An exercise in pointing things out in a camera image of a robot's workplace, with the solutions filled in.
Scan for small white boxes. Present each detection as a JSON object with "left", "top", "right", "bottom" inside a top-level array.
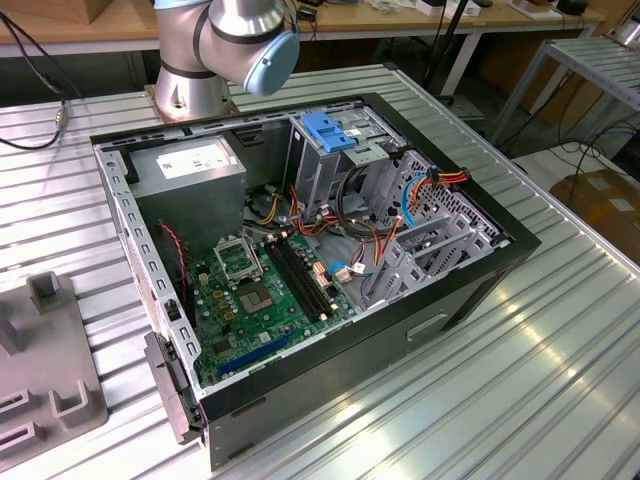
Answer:
[{"left": 414, "top": 0, "right": 474, "bottom": 16}]

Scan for grey optical drive cage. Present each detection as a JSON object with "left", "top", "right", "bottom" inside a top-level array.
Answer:
[{"left": 287, "top": 102, "right": 409, "bottom": 221}]

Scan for green motherboard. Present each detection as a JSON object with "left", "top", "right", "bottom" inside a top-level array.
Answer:
[{"left": 189, "top": 227, "right": 361, "bottom": 386}]

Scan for brown cardboard box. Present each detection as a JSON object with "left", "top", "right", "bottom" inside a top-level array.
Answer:
[{"left": 548, "top": 168, "right": 640, "bottom": 254}]

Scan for orange red power wire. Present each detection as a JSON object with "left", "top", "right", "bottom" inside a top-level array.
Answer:
[{"left": 423, "top": 167, "right": 472, "bottom": 187}]

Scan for thin wire locking lever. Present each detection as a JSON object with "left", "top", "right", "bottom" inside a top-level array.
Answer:
[{"left": 243, "top": 233, "right": 265, "bottom": 282}]

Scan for black cable silver plug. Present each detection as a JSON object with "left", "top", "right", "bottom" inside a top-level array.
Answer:
[{"left": 0, "top": 9, "right": 69, "bottom": 151}]

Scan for grey power supply unit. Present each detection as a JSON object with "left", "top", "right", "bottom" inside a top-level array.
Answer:
[{"left": 127, "top": 134, "right": 249, "bottom": 261}]

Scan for blue data wire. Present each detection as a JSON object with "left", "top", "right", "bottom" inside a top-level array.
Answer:
[{"left": 402, "top": 172, "right": 432, "bottom": 227}]

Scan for yellow black wire bundle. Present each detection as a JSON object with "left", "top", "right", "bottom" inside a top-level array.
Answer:
[{"left": 247, "top": 192, "right": 282, "bottom": 227}]

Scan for metal socket cover frame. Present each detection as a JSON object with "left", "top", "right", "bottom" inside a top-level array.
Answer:
[{"left": 213, "top": 233, "right": 265, "bottom": 290}]

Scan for blue plastic bay latch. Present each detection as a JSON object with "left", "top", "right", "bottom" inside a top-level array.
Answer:
[{"left": 301, "top": 112, "right": 359, "bottom": 154}]

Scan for orange red wire bundle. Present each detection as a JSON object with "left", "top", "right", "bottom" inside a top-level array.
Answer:
[{"left": 288, "top": 183, "right": 346, "bottom": 240}]

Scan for black RAM slot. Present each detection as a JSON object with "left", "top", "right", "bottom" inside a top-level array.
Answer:
[
  {"left": 264, "top": 241, "right": 315, "bottom": 324},
  {"left": 277, "top": 237, "right": 328, "bottom": 319},
  {"left": 283, "top": 235, "right": 335, "bottom": 316},
  {"left": 271, "top": 239, "right": 321, "bottom": 322}
]

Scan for black cable bundle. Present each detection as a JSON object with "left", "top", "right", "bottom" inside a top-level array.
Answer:
[{"left": 335, "top": 163, "right": 384, "bottom": 239}]

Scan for plain cardboard box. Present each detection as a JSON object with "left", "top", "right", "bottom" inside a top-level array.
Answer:
[{"left": 82, "top": 0, "right": 154, "bottom": 26}]

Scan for grey metal disk bay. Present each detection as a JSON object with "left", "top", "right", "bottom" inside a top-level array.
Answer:
[{"left": 357, "top": 149, "right": 514, "bottom": 311}]

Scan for grey parts rack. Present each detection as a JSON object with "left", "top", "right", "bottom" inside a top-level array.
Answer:
[{"left": 0, "top": 272, "right": 110, "bottom": 459}]

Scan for grey black case latch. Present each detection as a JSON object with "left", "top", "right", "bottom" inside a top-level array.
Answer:
[{"left": 143, "top": 329, "right": 207, "bottom": 447}]

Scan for CPU socket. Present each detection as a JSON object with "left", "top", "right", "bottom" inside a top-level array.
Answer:
[{"left": 237, "top": 282, "right": 278, "bottom": 317}]

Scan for blue expansion slot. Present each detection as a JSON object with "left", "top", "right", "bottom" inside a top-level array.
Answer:
[{"left": 217, "top": 327, "right": 297, "bottom": 380}]

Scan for blue wire white plug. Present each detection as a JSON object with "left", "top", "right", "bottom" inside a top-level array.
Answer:
[{"left": 327, "top": 260, "right": 377, "bottom": 286}]

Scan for metal slat side table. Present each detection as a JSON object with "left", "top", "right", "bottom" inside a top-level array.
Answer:
[{"left": 492, "top": 37, "right": 640, "bottom": 146}]

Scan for black case fan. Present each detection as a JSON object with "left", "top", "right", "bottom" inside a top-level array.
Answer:
[{"left": 157, "top": 219, "right": 199, "bottom": 326}]

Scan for red black twisted wire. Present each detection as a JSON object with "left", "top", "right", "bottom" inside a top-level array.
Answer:
[{"left": 158, "top": 222, "right": 191, "bottom": 306}]

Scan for orange wires small plug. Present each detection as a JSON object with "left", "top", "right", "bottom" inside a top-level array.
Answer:
[{"left": 372, "top": 219, "right": 404, "bottom": 271}]

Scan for black open PC case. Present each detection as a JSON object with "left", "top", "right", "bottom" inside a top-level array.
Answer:
[{"left": 88, "top": 92, "right": 544, "bottom": 474}]

